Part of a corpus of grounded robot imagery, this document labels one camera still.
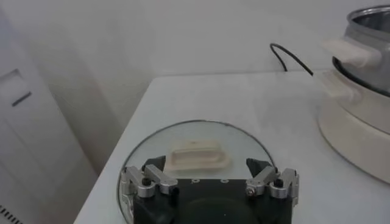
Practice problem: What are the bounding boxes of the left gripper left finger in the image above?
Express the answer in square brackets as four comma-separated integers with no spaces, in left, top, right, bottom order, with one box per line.
[121,155,179,198]

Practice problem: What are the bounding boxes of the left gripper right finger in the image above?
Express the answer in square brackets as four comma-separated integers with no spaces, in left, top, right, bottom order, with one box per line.
[245,158,300,208]

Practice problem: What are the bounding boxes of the round glass pot lid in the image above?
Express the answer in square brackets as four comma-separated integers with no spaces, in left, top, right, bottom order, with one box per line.
[117,119,277,224]

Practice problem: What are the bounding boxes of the stainless steel steamer basket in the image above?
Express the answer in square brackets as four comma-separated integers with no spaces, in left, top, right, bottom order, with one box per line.
[321,4,390,98]

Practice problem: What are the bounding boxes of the white table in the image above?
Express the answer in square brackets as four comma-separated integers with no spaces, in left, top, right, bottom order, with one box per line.
[73,70,390,224]

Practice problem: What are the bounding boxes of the white electric cooker base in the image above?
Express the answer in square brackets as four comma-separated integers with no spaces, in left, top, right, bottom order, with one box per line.
[313,68,390,185]

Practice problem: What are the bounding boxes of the white cabinet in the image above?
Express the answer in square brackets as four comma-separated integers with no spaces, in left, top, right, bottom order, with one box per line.
[0,9,100,224]

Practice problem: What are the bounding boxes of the black cooker power cord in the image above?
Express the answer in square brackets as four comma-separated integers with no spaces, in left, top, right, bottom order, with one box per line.
[269,43,314,77]

